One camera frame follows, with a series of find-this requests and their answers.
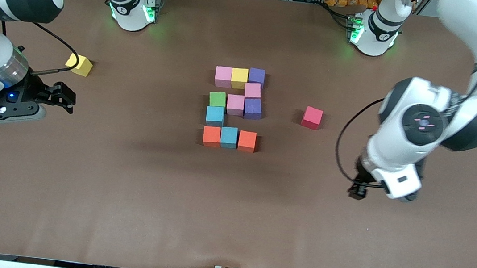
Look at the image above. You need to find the red foam cube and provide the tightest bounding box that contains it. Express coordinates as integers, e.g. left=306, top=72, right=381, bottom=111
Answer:
left=301, top=105, right=324, bottom=131

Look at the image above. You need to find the orange foam cube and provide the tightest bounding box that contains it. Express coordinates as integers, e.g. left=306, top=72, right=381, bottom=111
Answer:
left=237, top=130, right=257, bottom=153
left=202, top=125, right=223, bottom=148

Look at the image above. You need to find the purple foam cube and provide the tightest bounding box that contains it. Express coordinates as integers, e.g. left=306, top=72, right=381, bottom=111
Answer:
left=248, top=67, right=267, bottom=87
left=243, top=98, right=264, bottom=122

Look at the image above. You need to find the pink foam cube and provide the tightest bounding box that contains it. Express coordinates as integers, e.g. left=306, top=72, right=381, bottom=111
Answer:
left=214, top=65, right=234, bottom=89
left=225, top=93, right=246, bottom=117
left=244, top=82, right=263, bottom=101

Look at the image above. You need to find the blue foam cube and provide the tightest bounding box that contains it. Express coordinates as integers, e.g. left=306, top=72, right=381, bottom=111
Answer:
left=220, top=126, right=240, bottom=150
left=205, top=105, right=226, bottom=128

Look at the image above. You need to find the yellow foam cube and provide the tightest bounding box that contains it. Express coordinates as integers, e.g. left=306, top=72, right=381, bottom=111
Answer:
left=64, top=52, right=95, bottom=78
left=230, top=67, right=250, bottom=90

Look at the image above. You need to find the green foam cube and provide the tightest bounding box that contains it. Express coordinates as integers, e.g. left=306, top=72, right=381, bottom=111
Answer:
left=208, top=91, right=228, bottom=109

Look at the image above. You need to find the brown table cover sheet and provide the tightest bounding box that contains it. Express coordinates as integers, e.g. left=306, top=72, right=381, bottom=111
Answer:
left=0, top=0, right=477, bottom=268

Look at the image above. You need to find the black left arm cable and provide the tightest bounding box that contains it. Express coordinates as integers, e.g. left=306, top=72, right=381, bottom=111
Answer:
left=332, top=0, right=477, bottom=200

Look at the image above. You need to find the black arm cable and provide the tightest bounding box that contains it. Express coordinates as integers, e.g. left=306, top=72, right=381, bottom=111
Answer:
left=332, top=0, right=477, bottom=200
left=0, top=19, right=83, bottom=80

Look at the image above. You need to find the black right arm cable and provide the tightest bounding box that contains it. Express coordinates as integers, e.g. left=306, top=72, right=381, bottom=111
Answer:
left=0, top=19, right=83, bottom=80

